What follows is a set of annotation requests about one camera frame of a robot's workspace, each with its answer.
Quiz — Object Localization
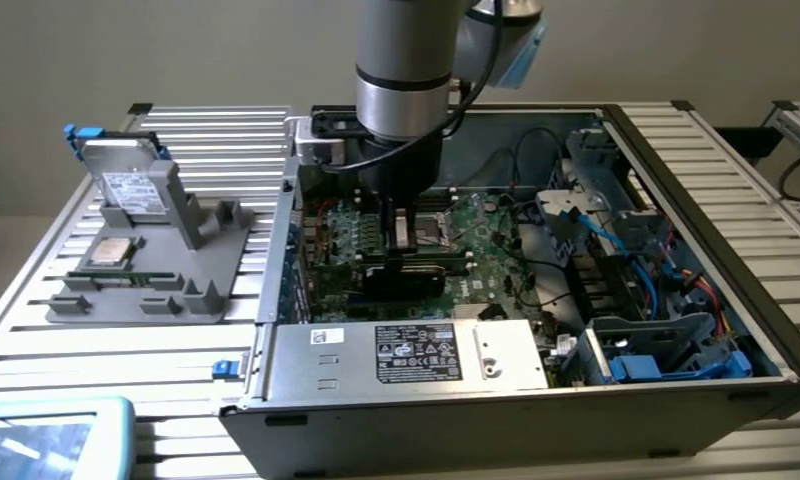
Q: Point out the red and yellow wires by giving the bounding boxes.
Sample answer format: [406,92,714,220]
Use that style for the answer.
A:
[678,269,742,346]

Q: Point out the light blue tray corner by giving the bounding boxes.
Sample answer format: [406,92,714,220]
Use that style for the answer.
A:
[0,396,139,480]

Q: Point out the blue data wire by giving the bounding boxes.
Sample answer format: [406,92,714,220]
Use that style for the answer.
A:
[559,208,663,321]

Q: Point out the silver chipset heatsink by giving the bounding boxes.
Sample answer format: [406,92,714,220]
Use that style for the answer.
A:
[448,302,494,322]

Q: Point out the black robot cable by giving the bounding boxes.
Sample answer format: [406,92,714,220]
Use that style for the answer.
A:
[319,0,510,174]

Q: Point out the grey power supply unit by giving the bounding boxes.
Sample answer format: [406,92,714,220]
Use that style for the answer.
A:
[263,318,551,402]

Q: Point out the green motherboard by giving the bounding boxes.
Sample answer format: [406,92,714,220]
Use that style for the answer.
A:
[291,185,579,326]

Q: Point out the installed RAM stick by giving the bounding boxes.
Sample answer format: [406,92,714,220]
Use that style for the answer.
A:
[362,249,476,267]

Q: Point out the silver hard disk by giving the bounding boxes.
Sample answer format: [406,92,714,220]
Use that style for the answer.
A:
[81,138,169,222]

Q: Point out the open grey PC case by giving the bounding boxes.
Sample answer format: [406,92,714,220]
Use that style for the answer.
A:
[216,103,800,480]

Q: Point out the black wire in case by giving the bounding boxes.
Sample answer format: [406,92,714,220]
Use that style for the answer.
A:
[510,127,564,202]

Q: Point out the CPU socket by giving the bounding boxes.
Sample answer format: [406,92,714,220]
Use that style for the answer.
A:
[420,208,487,248]

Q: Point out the green RAM stick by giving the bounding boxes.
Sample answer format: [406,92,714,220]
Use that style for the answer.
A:
[65,270,175,282]

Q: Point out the blue disk caddy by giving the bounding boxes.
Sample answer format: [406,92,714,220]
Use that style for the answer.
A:
[61,123,169,162]

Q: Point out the grey parts rack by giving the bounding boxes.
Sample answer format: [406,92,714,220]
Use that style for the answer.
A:
[44,160,259,325]

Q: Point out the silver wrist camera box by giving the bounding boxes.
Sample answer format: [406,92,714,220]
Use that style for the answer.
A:
[292,115,348,167]

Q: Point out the blue disk bay tray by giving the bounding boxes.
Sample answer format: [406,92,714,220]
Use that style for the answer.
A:
[584,310,755,387]

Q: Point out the grey disk bay cage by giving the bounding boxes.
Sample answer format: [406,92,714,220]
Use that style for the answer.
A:
[534,126,677,261]

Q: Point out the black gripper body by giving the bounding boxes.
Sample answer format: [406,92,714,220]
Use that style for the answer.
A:
[358,133,444,202]

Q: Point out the black graphics card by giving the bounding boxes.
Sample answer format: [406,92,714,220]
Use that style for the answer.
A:
[306,255,450,304]

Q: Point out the silver CPU chip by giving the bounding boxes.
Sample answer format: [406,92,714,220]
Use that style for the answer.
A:
[87,236,137,265]

